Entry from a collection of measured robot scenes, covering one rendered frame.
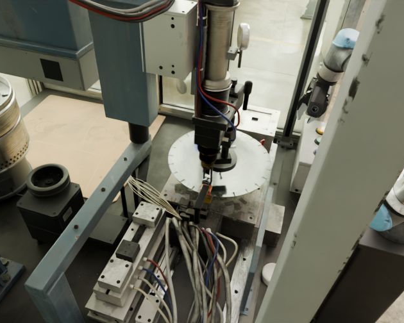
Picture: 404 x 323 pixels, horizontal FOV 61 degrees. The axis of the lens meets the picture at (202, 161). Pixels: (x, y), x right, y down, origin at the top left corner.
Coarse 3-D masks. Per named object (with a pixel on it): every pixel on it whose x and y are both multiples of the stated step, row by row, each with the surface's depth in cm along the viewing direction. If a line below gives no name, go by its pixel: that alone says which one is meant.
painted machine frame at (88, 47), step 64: (0, 0) 73; (64, 0) 69; (128, 0) 58; (0, 64) 85; (64, 64) 79; (128, 64) 67; (128, 128) 97; (0, 256) 97; (64, 256) 70; (64, 320) 75
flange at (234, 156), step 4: (232, 152) 110; (232, 156) 109; (236, 156) 109; (232, 160) 107; (236, 160) 108; (216, 164) 106; (220, 164) 106; (224, 164) 106; (228, 164) 106; (232, 164) 106; (216, 168) 105; (220, 168) 105; (224, 168) 105; (228, 168) 106
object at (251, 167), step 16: (176, 144) 114; (192, 144) 114; (240, 144) 115; (256, 144) 116; (176, 160) 108; (192, 160) 108; (240, 160) 109; (256, 160) 110; (176, 176) 102; (192, 176) 103; (208, 176) 103; (224, 176) 103; (240, 176) 104; (256, 176) 104; (224, 192) 98; (240, 192) 99
